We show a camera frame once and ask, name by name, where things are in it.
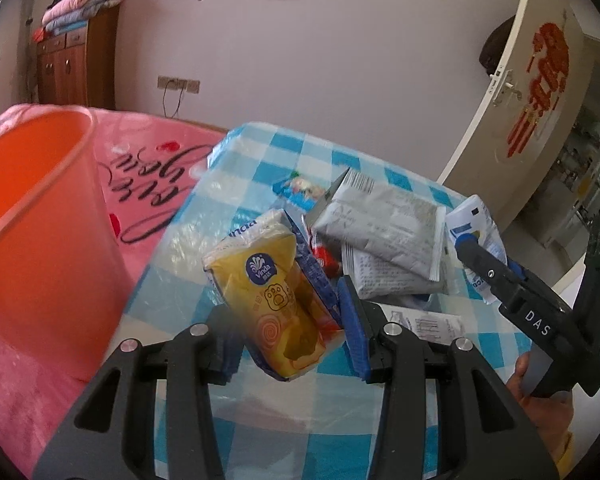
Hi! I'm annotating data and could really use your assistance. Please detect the orange plastic bucket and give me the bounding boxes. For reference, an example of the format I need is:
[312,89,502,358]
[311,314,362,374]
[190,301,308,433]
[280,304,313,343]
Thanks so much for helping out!
[0,105,136,383]

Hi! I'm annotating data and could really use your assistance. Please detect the blue white checked tablecloth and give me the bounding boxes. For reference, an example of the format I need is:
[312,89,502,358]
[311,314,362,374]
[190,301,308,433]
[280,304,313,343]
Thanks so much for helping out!
[77,121,536,480]

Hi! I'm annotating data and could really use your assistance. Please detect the brown wooden cabinet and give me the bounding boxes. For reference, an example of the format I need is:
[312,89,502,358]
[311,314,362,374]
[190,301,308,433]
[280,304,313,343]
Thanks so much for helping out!
[35,5,121,110]

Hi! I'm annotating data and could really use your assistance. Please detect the white blue wrapper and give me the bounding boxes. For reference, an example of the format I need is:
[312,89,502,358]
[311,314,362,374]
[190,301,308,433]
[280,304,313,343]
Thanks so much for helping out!
[445,195,508,306]

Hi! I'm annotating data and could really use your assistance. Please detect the flat grey foil packet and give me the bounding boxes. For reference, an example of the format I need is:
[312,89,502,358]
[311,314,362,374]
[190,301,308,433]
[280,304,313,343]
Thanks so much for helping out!
[341,242,451,298]

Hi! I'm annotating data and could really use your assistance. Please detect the plugged black cable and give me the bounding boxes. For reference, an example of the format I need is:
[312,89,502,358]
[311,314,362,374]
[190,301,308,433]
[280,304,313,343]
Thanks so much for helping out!
[161,82,183,118]

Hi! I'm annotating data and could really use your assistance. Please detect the wall socket strip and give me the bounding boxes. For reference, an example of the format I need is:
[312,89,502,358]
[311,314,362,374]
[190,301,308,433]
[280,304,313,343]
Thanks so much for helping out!
[157,76,201,95]

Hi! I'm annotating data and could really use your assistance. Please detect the person's right forearm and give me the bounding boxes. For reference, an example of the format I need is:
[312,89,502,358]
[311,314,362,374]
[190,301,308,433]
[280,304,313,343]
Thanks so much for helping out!
[550,432,578,480]

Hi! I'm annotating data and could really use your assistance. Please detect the pile of folded blankets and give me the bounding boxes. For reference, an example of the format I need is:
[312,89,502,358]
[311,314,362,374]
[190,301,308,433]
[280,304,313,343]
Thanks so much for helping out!
[40,0,126,36]

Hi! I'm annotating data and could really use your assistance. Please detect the yellow tissue packet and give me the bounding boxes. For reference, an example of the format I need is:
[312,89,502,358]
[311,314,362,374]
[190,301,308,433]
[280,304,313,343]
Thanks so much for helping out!
[202,208,348,383]

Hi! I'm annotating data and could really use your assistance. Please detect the dark hanging bag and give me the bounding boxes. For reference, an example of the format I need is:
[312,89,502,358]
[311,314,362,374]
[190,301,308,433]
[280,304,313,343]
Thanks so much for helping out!
[480,16,517,77]

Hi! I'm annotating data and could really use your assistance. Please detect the red wrapper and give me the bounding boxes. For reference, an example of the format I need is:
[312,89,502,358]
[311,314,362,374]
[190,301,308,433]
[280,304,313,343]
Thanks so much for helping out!
[310,242,343,278]

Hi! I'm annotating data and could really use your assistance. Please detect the colourful snack packet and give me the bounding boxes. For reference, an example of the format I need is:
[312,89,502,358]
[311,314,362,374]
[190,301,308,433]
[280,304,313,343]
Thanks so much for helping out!
[272,174,331,213]

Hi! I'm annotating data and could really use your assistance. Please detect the pink printed blanket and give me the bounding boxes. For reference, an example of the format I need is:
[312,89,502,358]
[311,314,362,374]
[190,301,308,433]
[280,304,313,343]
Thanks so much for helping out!
[0,102,231,480]

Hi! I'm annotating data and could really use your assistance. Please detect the person's right hand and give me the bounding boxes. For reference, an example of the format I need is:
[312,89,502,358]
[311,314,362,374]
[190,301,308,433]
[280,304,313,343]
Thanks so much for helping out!
[505,350,574,461]

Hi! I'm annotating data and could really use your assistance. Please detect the red paper door decoration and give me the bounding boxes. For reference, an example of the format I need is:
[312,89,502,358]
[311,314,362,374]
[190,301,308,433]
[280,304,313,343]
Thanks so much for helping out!
[505,22,571,158]

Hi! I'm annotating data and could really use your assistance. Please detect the large grey foil packet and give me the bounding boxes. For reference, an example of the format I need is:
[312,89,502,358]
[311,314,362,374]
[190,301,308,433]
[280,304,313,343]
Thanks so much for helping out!
[305,166,448,282]

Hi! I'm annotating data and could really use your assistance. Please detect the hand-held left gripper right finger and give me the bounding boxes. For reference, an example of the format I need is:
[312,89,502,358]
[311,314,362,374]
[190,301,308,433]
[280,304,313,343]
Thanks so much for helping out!
[336,275,561,480]

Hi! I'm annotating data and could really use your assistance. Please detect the silver door handle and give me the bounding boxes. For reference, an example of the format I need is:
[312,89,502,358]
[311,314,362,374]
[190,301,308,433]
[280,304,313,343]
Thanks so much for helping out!
[487,69,523,106]

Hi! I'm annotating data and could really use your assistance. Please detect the white door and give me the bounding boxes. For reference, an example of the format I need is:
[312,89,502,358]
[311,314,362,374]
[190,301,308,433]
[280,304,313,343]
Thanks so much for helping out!
[437,0,588,221]

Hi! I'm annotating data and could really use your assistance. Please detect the white barcode packet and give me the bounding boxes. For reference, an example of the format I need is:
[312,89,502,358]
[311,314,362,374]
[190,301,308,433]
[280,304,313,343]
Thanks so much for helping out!
[377,302,466,346]

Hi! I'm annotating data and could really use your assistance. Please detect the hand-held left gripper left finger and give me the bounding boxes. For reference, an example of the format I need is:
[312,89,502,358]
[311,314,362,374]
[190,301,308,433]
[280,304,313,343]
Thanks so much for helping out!
[32,305,246,480]

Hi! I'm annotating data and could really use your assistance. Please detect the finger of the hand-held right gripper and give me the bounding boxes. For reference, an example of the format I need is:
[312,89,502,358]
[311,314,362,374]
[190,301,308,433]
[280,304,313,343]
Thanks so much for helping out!
[455,237,536,309]

